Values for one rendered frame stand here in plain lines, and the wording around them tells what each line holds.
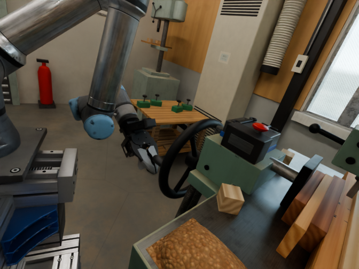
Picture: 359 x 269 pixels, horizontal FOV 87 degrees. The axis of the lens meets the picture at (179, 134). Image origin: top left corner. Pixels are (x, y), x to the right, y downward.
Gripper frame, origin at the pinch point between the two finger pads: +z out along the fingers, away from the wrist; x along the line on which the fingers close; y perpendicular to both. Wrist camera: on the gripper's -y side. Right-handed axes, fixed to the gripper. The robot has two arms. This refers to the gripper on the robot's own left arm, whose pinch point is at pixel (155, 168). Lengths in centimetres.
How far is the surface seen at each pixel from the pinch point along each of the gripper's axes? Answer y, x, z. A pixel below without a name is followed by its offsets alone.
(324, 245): -34.4, 5.6, 25.5
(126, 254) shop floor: 76, -9, 23
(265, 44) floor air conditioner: -21, -147, -70
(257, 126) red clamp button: -33.4, -1.5, 7.3
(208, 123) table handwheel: -19.1, -9.7, -2.7
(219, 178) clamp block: -20.9, 0.5, 12.0
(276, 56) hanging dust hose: -22, -141, -52
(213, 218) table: -24.8, 11.3, 16.9
